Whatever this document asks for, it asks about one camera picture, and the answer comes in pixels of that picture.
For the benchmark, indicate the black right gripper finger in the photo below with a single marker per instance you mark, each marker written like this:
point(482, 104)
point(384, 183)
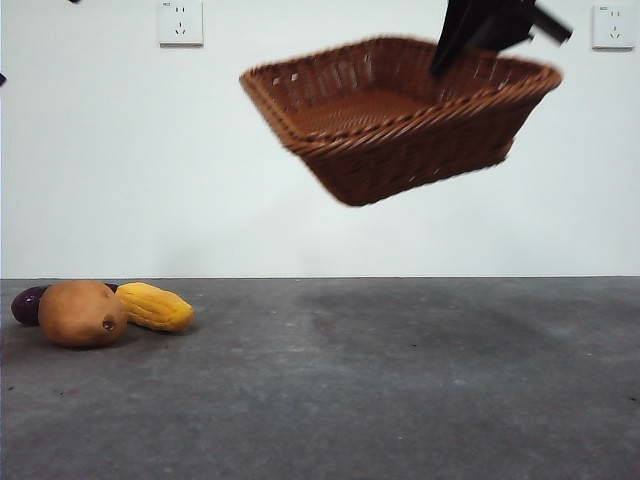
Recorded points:
point(450, 35)
point(502, 25)

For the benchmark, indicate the brown woven wicker basket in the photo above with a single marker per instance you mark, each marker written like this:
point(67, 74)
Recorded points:
point(410, 150)

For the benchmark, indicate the brown toy potato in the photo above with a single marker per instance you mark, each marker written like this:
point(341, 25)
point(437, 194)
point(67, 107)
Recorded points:
point(80, 315)

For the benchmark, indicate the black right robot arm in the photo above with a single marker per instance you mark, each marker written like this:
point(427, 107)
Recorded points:
point(552, 24)

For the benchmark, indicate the yellow toy corn cob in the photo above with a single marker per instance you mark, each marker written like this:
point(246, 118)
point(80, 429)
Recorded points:
point(155, 310)

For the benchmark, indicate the white wall power socket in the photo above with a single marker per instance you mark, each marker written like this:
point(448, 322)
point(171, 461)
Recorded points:
point(610, 27)
point(181, 25)

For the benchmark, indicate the purple toy eggplant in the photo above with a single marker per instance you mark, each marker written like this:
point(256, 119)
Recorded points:
point(25, 307)

